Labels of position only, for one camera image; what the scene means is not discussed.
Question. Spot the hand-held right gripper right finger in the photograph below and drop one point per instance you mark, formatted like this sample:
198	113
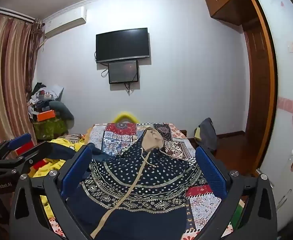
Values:
210	172

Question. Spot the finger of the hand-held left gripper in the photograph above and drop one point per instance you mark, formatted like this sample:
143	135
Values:
36	152
20	139

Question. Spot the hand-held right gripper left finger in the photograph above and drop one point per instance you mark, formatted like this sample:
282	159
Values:
77	170

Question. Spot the navy patterned hoodie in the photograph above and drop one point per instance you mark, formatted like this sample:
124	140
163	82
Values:
141	180

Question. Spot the pile of clothes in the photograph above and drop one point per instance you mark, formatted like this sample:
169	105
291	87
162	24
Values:
42	95

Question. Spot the yellow blanket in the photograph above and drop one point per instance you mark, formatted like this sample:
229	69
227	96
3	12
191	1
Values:
61	143

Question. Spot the orange box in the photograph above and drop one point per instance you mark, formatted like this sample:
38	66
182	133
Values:
46	115

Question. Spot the grey bag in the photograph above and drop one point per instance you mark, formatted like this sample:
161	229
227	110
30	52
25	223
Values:
209	135

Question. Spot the yellow cloth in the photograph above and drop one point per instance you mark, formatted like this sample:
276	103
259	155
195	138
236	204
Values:
197	133

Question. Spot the dark grey cushion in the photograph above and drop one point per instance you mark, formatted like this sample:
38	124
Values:
62	111

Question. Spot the patchwork bedspread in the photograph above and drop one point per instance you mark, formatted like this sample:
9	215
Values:
119	135

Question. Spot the striped red curtain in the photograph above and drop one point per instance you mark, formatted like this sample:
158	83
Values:
9	80

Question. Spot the white appliance with stickers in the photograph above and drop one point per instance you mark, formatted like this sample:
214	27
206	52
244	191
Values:
291	180

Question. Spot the wooden door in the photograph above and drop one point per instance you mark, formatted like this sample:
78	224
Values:
255	80

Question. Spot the small black monitor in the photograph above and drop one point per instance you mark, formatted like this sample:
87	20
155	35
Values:
123	72

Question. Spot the white sliding wardrobe door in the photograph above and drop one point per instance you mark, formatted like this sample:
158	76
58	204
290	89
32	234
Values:
289	80

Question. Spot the white air conditioner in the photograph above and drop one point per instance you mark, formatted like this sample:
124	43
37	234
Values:
66	22

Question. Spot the wooden overhead cabinet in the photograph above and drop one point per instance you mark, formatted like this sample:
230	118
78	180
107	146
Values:
226	2

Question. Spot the wooden bed frame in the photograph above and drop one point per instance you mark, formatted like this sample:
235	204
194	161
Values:
183	133

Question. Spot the curtain rail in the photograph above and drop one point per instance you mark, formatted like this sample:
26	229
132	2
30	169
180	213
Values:
14	13

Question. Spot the black wall television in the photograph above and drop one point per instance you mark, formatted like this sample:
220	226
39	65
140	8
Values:
122	45

